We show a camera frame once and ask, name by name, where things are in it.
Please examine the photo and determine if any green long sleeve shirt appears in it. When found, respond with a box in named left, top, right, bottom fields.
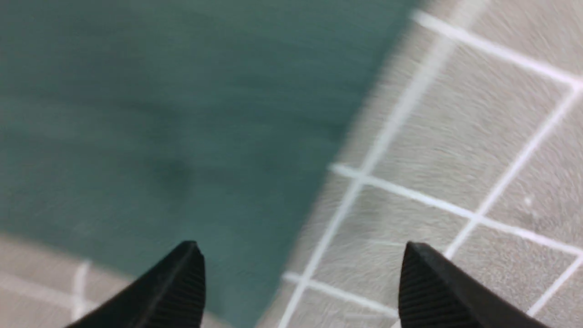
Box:
left=0, top=0, right=420, bottom=328

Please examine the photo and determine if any grey checkered tablecloth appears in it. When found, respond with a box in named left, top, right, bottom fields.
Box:
left=1, top=0, right=582, bottom=328

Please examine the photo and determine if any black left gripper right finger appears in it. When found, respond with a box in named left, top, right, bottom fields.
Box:
left=398, top=241, right=544, bottom=328

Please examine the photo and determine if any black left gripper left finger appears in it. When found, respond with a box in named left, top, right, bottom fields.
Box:
left=71, top=241, right=206, bottom=328

